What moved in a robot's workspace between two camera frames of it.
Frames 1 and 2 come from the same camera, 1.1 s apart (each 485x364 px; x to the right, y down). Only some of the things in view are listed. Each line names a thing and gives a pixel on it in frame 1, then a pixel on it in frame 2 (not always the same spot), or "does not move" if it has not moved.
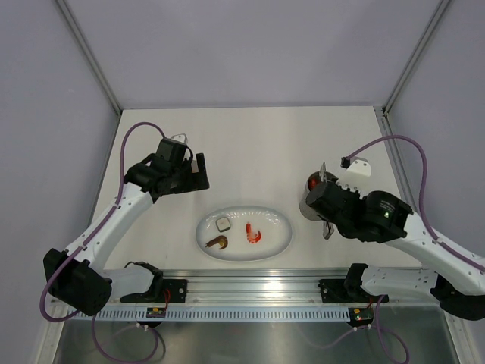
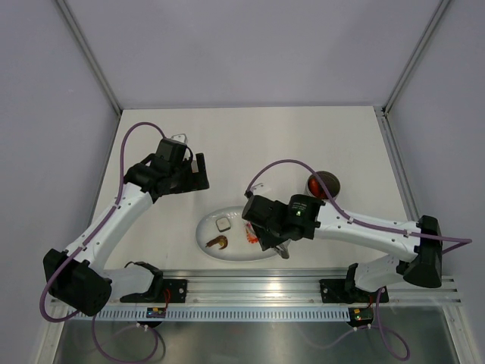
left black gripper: [192, 183] does not move
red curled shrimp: [251, 238] does not move
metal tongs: [328, 230] to [282, 248]
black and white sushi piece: [223, 224] does not move
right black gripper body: [345, 231] to [268, 236]
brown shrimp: [220, 240] does not move
